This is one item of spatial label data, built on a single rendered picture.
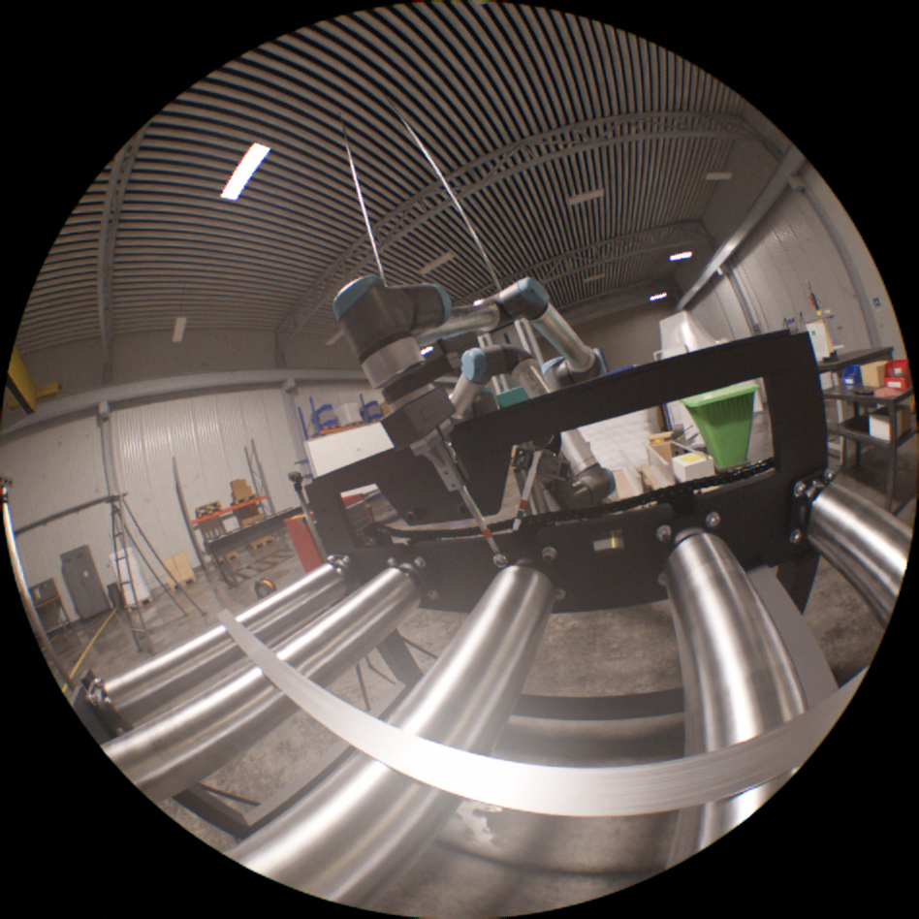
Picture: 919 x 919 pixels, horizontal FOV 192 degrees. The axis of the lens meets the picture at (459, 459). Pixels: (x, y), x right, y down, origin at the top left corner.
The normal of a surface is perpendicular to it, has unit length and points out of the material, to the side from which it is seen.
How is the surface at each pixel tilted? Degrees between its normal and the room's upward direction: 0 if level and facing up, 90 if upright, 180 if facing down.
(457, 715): 37
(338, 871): 48
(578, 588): 90
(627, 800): 0
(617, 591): 90
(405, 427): 105
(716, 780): 0
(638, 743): 0
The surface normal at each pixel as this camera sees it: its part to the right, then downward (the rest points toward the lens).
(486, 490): -0.46, 0.21
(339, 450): 0.57, -0.12
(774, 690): -0.18, -0.97
